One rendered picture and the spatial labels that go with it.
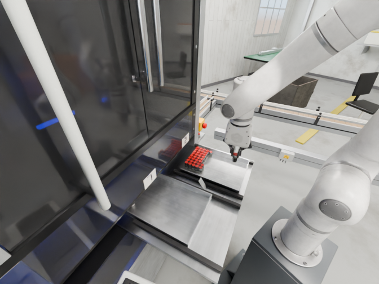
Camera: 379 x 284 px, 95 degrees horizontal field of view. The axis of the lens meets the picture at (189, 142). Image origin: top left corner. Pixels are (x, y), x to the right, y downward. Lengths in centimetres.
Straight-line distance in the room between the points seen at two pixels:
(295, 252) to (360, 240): 152
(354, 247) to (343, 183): 172
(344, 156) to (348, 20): 36
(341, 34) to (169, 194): 83
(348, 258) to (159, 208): 173
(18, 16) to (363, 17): 56
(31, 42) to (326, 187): 67
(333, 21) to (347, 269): 190
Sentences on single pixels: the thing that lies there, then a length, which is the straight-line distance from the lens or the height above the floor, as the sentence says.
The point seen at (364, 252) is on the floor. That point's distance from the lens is 232.
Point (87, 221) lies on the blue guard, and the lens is 65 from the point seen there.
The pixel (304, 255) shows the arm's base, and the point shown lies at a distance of 92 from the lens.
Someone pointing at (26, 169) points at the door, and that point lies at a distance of 48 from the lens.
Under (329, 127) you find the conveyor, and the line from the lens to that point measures 186.
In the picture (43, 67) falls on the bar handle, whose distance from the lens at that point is 36.
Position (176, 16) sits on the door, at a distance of 79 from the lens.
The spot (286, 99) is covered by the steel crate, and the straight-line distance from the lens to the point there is 377.
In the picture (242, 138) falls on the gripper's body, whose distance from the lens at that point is 71.
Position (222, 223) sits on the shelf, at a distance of 86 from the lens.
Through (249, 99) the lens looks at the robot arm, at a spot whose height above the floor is 143.
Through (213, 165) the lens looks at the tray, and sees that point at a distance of 108.
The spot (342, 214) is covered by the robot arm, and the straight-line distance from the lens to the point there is 60.
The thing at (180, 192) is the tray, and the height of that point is 88.
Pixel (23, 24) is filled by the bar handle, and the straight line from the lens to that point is 35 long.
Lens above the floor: 162
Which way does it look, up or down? 36 degrees down
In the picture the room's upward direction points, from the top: 1 degrees clockwise
